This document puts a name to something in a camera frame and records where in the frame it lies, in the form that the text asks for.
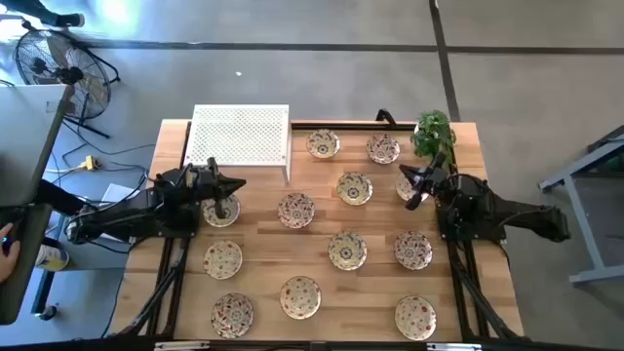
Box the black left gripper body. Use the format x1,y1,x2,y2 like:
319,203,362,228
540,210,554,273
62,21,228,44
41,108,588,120
184,164,223,202

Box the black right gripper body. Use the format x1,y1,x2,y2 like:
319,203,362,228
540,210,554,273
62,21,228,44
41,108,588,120
426,168,457,199

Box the yellow blue lemon pattern bowl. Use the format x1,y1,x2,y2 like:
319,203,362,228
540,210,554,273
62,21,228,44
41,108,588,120
305,128,341,160
201,193,242,229
335,171,374,207
327,231,369,272

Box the red fruit pattern bowl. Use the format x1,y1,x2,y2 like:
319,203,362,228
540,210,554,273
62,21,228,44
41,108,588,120
203,239,244,281
394,294,438,341
279,275,323,321
394,172,430,203

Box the red floral pattern bowl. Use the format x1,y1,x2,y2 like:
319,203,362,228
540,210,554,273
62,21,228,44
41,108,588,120
365,133,402,166
393,230,434,271
210,292,255,340
277,191,316,230

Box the green potted plant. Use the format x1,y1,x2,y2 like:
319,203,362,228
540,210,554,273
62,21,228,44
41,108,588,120
409,109,458,172

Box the white perforated metal rack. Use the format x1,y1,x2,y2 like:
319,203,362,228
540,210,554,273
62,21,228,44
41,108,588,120
183,103,293,185

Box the black clamp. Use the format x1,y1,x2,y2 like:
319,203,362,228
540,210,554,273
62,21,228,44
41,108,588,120
374,107,399,129

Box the white paper sheet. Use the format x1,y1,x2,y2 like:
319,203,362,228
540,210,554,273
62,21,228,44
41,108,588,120
99,182,142,206

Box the black diagonal support beam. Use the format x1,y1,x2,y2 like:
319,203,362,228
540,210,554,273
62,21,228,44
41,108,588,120
33,178,98,215

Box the grey blue metal table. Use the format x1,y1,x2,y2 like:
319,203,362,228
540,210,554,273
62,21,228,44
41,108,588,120
538,124,624,287

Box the white yellow cup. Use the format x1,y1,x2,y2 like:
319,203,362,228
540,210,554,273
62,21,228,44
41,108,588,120
34,243,70,273

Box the black floor fan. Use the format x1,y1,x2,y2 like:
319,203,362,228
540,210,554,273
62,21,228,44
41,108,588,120
13,28,121,140

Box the black caster wheel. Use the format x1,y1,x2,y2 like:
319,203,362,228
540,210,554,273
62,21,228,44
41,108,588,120
36,302,59,322

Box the dark grey monitor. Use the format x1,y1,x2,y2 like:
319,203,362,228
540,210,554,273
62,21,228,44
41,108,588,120
0,203,53,326

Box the person's hand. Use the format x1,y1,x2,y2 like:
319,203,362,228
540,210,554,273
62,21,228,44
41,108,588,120
0,222,21,284

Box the person's shoe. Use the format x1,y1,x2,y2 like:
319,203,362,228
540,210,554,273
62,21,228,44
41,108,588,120
56,13,86,28

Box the person's leg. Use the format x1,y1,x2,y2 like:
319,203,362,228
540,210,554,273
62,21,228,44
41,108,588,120
0,0,62,24

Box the black aluminium frame rails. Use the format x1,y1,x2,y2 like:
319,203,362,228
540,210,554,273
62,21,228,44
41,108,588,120
446,145,523,341
116,120,194,337

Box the black aluminium frame rail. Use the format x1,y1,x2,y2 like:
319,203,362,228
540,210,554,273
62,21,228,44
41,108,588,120
0,334,624,351
291,121,418,132

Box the black floor cable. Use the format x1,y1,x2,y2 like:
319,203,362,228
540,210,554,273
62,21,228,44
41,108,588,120
48,116,157,206

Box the white floor cable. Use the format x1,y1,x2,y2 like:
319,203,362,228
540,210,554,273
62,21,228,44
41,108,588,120
46,164,89,175

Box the silver bracket plate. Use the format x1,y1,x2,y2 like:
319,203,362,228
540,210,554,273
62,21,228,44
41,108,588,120
426,342,483,351
154,340,211,351

